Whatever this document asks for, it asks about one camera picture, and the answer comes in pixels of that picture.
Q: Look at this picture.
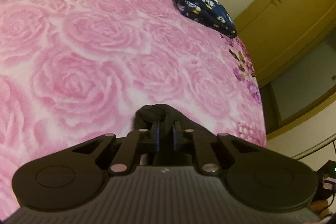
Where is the pink rose blanket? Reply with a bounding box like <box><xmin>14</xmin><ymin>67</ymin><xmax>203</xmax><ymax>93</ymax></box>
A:
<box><xmin>0</xmin><ymin>0</ymin><xmax>267</xmax><ymax>216</ymax></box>

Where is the floral bed sheet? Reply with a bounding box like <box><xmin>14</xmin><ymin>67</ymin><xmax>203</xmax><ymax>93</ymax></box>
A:
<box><xmin>227</xmin><ymin>36</ymin><xmax>268</xmax><ymax>148</ymax></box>

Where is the navy printed folded garment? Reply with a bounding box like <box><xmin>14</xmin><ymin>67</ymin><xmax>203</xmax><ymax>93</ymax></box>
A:
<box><xmin>167</xmin><ymin>0</ymin><xmax>237</xmax><ymax>39</ymax></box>

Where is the black garment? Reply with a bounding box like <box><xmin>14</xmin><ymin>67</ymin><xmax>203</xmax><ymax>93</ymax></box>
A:
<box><xmin>134</xmin><ymin>104</ymin><xmax>218</xmax><ymax>165</ymax></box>

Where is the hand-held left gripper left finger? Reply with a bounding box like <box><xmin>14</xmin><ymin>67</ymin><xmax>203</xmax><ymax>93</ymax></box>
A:
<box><xmin>72</xmin><ymin>119</ymin><xmax>160</xmax><ymax>176</ymax></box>

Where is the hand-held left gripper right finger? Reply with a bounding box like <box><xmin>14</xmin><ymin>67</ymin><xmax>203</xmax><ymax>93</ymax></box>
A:
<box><xmin>172</xmin><ymin>120</ymin><xmax>259</xmax><ymax>176</ymax></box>

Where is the yellow wardrobe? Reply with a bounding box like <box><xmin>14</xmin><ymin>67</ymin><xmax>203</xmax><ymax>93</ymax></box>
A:
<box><xmin>234</xmin><ymin>0</ymin><xmax>336</xmax><ymax>86</ymax></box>

